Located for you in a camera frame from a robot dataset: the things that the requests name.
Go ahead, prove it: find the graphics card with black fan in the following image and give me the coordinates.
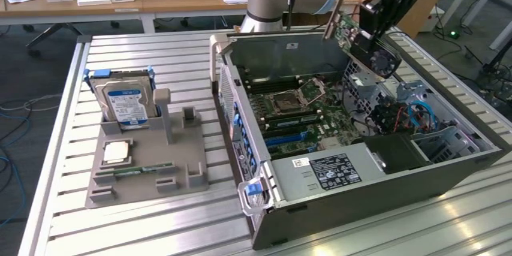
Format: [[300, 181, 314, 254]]
[[323, 0, 403, 80]]

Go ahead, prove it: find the wooden cabinet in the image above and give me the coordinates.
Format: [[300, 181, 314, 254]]
[[338, 0, 459, 38]]

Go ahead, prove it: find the white box with red button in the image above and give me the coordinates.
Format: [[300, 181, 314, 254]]
[[424, 4, 446, 34]]

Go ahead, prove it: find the perforated metal drive cage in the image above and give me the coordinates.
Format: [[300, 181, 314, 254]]
[[344, 58, 427, 119]]

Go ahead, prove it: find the metal socket cover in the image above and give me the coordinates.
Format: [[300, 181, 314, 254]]
[[299, 77, 326, 101]]

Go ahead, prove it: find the black fan assembly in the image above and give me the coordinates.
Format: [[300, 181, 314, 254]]
[[367, 103, 415, 135]]

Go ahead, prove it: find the CPU socket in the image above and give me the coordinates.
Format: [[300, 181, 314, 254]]
[[271, 89, 307, 113]]

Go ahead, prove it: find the green motherboard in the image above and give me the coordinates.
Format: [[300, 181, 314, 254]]
[[235, 67, 366, 161]]

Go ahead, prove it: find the black plastic air shroud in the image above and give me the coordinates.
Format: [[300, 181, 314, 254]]
[[362, 134, 434, 174]]

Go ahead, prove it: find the silver metal disk bay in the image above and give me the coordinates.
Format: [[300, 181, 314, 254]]
[[411, 124, 483, 164]]

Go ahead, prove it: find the long blue expansion slot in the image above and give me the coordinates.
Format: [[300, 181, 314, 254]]
[[264, 131, 310, 148]]

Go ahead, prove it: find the grey power supply unit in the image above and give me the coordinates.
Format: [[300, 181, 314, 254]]
[[262, 143, 387, 204]]

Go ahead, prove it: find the open grey PC case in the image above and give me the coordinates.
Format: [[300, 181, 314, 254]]
[[210, 26, 512, 251]]

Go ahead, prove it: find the hard disk in blue caddy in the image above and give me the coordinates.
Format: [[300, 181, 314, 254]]
[[83, 65, 158, 132]]

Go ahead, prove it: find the grey parts rack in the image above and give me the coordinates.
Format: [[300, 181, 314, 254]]
[[84, 88, 211, 210]]

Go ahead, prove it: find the green RAM stick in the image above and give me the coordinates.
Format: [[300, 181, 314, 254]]
[[99, 162, 175, 177]]

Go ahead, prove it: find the silver CPU chip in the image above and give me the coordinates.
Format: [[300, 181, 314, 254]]
[[103, 141, 131, 162]]

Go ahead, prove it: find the white table leg frame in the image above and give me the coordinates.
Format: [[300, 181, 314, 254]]
[[438, 0, 512, 52]]

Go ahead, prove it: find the blue wire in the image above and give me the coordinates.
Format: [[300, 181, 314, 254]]
[[410, 100, 440, 133]]

